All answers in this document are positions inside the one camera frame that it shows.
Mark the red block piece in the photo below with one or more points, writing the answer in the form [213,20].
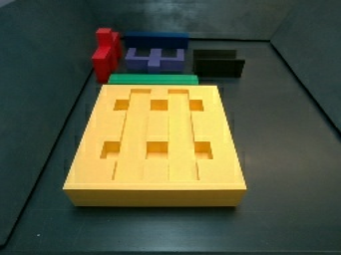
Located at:
[107,54]

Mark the purple branched block piece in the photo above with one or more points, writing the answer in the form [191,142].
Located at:
[154,63]

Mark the green rectangular bar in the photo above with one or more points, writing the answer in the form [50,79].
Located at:
[146,79]

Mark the yellow slotted board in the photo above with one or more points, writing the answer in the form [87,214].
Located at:
[157,149]

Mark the dark blue rectangular bar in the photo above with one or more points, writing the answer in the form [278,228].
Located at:
[163,40]

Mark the black angle bracket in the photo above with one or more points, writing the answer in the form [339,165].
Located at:
[217,63]

